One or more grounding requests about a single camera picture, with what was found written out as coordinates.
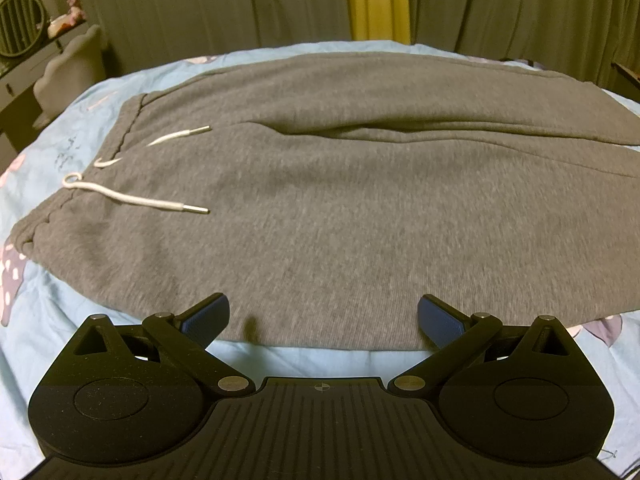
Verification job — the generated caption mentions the yellow curtain strip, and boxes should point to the yellow curtain strip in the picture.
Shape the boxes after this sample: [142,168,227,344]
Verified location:
[342,0,412,45]

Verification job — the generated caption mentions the grey curtain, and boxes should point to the grey curtain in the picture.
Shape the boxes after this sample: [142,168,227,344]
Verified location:
[61,0,639,86]

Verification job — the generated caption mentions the pink plush toy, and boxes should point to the pink plush toy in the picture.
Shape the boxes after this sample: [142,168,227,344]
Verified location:
[47,0,87,39]

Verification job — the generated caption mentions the grey sweatpants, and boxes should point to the grey sweatpants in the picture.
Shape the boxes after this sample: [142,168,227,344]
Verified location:
[10,52,639,350]

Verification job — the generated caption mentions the dark desk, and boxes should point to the dark desk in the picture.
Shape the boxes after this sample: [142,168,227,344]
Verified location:
[1,23,89,153]

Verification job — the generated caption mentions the grey upholstered chair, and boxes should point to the grey upholstered chair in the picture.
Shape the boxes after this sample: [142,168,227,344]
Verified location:
[32,25,106,131]

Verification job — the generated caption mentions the light blue patterned bedsheet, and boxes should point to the light blue patterned bedsheet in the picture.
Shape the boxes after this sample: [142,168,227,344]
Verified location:
[1,40,639,479]

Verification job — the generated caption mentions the round black fan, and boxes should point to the round black fan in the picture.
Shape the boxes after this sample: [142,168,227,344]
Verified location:
[0,0,48,58]

